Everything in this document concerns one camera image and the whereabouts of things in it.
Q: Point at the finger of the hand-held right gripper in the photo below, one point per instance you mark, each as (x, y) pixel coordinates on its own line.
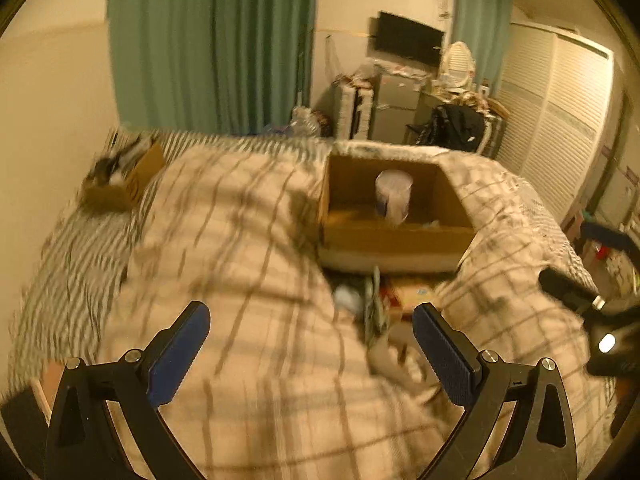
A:
(607, 237)
(567, 287)

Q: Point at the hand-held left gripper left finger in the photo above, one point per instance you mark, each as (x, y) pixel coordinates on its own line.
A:
(175, 360)

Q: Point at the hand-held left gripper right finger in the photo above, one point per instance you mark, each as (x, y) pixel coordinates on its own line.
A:
(445, 355)

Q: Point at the orange flat box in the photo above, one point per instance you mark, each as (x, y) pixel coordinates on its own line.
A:
(407, 297)

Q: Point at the green patterned packet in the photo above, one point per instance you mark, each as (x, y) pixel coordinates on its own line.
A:
(375, 310)

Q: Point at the pale blue cloth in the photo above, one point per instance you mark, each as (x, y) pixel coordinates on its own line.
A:
(348, 297)

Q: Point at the large open cardboard box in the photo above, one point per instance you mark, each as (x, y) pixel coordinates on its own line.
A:
(395, 242)

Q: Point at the beige plaid blanket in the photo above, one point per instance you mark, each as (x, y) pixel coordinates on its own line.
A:
(260, 270)

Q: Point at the white louvred wardrobe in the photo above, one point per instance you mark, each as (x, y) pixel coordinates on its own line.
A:
(555, 115)

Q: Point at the striped bed sheet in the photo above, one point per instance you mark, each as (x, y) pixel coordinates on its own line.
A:
(70, 270)

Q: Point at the cluttered dresser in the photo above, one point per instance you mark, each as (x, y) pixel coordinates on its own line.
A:
(492, 120)

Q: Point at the black backpack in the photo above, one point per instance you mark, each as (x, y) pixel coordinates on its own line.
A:
(457, 127)

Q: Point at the small cardboard box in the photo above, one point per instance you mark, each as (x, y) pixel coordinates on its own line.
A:
(127, 180)

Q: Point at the white oval mirror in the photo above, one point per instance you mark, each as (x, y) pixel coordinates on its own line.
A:
(457, 62)

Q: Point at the narrow green curtain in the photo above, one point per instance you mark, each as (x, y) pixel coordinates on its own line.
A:
(482, 25)

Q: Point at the grey cabinet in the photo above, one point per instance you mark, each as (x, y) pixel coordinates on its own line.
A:
(395, 107)

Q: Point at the clear plastic bag pile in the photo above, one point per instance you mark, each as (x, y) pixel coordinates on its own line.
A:
(306, 122)

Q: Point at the wide green curtain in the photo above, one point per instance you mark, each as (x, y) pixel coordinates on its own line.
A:
(210, 45)

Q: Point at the black wall television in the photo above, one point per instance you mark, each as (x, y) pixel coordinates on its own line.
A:
(407, 37)

